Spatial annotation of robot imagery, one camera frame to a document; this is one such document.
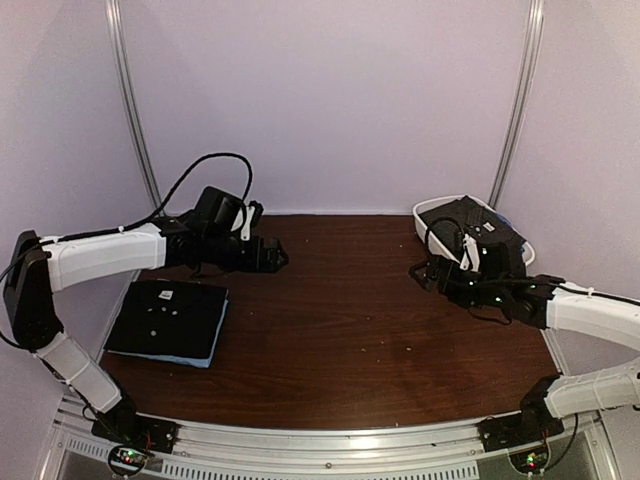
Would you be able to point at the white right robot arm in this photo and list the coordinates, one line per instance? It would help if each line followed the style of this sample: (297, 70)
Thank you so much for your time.
(596, 333)

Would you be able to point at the front aluminium rail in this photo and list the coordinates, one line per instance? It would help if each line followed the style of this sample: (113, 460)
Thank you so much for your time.
(451, 450)

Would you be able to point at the white plastic basin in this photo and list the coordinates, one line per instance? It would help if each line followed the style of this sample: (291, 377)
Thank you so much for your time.
(434, 243)

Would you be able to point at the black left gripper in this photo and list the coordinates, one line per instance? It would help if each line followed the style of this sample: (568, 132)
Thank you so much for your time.
(255, 264)

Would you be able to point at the blue patterned shirt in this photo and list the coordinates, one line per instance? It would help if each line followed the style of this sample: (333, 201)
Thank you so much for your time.
(508, 223)

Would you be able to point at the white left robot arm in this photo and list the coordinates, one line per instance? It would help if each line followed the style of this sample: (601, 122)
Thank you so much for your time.
(42, 267)

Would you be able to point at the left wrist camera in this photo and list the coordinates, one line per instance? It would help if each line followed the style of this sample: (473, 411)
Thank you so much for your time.
(218, 212)

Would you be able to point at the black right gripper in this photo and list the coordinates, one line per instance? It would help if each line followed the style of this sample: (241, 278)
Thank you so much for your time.
(438, 263)

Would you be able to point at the right aluminium frame post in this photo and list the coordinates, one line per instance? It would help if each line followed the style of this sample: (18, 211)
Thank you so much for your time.
(534, 27)

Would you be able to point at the black long sleeve shirt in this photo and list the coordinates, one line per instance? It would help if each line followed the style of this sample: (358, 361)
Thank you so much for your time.
(175, 295)

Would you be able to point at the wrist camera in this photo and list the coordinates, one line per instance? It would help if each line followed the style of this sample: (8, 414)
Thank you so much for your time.
(218, 212)
(493, 257)

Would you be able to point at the left aluminium frame post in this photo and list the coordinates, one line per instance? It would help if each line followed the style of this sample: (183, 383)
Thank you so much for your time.
(132, 115)

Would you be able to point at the light blue shirt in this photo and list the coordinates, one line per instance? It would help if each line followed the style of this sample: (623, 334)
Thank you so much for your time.
(185, 337)

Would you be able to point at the grey striped shirt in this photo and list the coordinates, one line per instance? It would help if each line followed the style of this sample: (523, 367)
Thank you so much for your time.
(450, 222)

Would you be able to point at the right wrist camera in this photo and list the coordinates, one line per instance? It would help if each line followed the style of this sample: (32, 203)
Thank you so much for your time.
(493, 257)

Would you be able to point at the aluminium frame post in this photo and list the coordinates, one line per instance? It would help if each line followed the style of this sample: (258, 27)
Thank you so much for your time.
(534, 27)
(132, 115)

